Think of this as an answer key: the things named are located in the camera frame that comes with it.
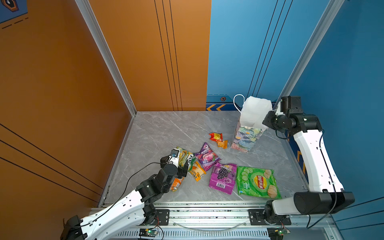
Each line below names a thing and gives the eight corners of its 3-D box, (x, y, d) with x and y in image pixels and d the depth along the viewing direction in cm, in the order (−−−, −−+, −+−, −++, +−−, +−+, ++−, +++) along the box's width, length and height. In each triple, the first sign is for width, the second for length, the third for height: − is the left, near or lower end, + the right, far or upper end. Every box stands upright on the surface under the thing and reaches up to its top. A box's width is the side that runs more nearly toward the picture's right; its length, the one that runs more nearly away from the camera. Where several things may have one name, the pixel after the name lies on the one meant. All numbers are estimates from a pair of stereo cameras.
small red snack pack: (209, 141, 105) (209, 139, 102) (209, 135, 108) (209, 132, 106) (222, 141, 105) (223, 138, 102) (222, 135, 108) (222, 132, 106)
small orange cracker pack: (217, 148, 101) (217, 147, 99) (216, 141, 104) (217, 140, 103) (228, 148, 101) (228, 147, 99) (227, 141, 104) (227, 140, 103)
